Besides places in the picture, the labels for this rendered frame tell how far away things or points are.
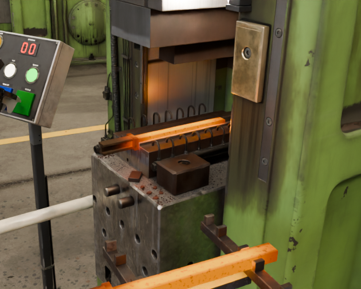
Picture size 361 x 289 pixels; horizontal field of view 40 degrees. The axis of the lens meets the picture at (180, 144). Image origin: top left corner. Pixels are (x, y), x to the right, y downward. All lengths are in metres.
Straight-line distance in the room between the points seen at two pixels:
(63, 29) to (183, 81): 4.64
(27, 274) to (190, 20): 1.66
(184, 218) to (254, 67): 0.43
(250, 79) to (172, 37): 0.25
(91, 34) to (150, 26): 5.04
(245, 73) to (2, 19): 5.47
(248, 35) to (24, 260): 1.87
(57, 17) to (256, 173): 5.17
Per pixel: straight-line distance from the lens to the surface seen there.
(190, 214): 1.31
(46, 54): 1.71
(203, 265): 0.87
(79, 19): 6.22
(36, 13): 6.29
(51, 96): 1.69
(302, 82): 1.08
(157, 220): 1.26
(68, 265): 2.61
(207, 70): 1.72
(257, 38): 1.12
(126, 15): 1.34
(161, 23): 1.26
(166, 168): 1.28
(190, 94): 1.70
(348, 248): 1.53
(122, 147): 1.37
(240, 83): 1.18
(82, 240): 2.78
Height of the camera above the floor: 1.53
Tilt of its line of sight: 23 degrees down
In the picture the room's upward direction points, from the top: 2 degrees clockwise
